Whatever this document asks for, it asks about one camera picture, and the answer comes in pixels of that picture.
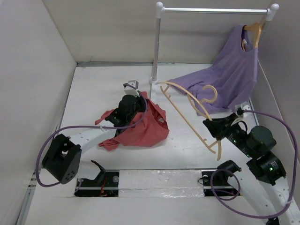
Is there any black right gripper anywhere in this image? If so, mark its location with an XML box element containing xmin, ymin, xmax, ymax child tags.
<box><xmin>202</xmin><ymin>111</ymin><xmax>255</xmax><ymax>157</ymax></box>

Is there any light wooden hanger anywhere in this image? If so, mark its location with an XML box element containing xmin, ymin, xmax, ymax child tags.
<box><xmin>157</xmin><ymin>81</ymin><xmax>222</xmax><ymax>161</ymax></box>

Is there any red t shirt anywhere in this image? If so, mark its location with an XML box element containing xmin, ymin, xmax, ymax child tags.
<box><xmin>98</xmin><ymin>91</ymin><xmax>169</xmax><ymax>151</ymax></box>

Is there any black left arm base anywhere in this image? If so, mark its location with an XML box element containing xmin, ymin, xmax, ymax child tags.
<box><xmin>74</xmin><ymin>160</ymin><xmax>120</xmax><ymax>197</ymax></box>

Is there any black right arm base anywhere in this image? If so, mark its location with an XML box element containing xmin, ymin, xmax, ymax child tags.
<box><xmin>197</xmin><ymin>170</ymin><xmax>238</xmax><ymax>197</ymax></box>

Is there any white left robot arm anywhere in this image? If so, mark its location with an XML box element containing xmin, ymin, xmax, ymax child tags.
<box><xmin>37</xmin><ymin>93</ymin><xmax>148</xmax><ymax>186</ymax></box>

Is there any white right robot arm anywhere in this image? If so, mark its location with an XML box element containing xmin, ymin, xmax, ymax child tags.
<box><xmin>203</xmin><ymin>110</ymin><xmax>300</xmax><ymax>225</ymax></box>

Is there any purple t shirt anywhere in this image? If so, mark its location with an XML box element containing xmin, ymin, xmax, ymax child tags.
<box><xmin>171</xmin><ymin>25</ymin><xmax>258</xmax><ymax>114</ymax></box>

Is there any orange wooden hanger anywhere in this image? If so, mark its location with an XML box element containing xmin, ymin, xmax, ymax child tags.
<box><xmin>243</xmin><ymin>22</ymin><xmax>262</xmax><ymax>48</ymax></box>

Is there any white metal clothes rack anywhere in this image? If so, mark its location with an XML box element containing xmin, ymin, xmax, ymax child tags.
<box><xmin>149</xmin><ymin>1</ymin><xmax>280</xmax><ymax>99</ymax></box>

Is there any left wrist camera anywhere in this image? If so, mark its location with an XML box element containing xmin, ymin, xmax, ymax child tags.
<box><xmin>123</xmin><ymin>80</ymin><xmax>140</xmax><ymax>98</ymax></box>

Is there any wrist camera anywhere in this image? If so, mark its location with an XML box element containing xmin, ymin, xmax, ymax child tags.
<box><xmin>123</xmin><ymin>80</ymin><xmax>140</xmax><ymax>98</ymax></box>
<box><xmin>235</xmin><ymin>101</ymin><xmax>251</xmax><ymax>118</ymax></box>

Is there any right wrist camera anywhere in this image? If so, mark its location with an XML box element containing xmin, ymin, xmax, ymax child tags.
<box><xmin>235</xmin><ymin>101</ymin><xmax>251</xmax><ymax>118</ymax></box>

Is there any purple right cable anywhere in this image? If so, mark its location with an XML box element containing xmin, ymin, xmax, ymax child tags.
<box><xmin>210</xmin><ymin>110</ymin><xmax>298</xmax><ymax>219</ymax></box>

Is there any purple cable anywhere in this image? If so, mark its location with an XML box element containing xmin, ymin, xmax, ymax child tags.
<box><xmin>210</xmin><ymin>110</ymin><xmax>298</xmax><ymax>219</ymax></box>
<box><xmin>35</xmin><ymin>84</ymin><xmax>149</xmax><ymax>188</ymax></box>

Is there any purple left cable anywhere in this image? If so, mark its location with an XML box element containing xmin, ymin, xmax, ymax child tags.
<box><xmin>35</xmin><ymin>84</ymin><xmax>149</xmax><ymax>188</ymax></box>

